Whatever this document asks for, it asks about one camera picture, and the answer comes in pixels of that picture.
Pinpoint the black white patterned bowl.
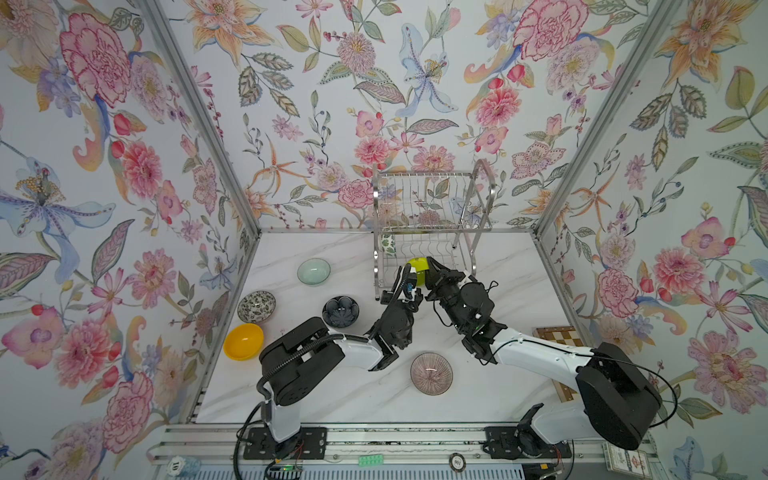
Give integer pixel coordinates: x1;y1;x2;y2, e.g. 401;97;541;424
237;290;277;324

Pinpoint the green leaf pattern bowl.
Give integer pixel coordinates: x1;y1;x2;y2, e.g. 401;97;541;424
380;234;397;257

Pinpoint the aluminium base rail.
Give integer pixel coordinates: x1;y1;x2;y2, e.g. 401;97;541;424
146;421;667;466

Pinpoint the silver wire dish rack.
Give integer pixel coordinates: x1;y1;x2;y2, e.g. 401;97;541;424
373;160;498;299

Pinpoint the lime green plastic bowl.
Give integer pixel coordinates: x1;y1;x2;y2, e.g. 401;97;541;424
408;257;429;287

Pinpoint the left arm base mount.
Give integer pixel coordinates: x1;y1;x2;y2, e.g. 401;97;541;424
242;427;328;460

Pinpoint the printed label card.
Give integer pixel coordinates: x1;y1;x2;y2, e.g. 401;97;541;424
603;443;653;479

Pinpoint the green connector block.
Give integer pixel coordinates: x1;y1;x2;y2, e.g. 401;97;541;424
358;454;384;468

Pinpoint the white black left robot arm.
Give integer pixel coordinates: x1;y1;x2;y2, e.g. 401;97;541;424
257;264;423;443

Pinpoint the dark blue floral bowl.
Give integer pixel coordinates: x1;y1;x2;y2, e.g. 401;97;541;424
322;296;360;329

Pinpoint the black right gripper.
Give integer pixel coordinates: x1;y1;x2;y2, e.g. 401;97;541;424
427;258;470;337

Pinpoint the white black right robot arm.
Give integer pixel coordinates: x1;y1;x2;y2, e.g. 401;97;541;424
425;257;662;450

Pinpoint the pink striped bowl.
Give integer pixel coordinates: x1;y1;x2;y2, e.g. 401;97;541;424
410;352;454;396

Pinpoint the yellow plastic bowl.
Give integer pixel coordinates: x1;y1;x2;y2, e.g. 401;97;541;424
223;324;264;361

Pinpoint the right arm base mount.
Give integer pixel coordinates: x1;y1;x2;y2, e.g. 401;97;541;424
482;426;573;460

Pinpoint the wooden checkerboard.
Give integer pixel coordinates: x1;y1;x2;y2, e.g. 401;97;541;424
532;325;586;403

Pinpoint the pale green celadon bowl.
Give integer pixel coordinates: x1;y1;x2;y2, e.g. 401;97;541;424
297;258;332;286

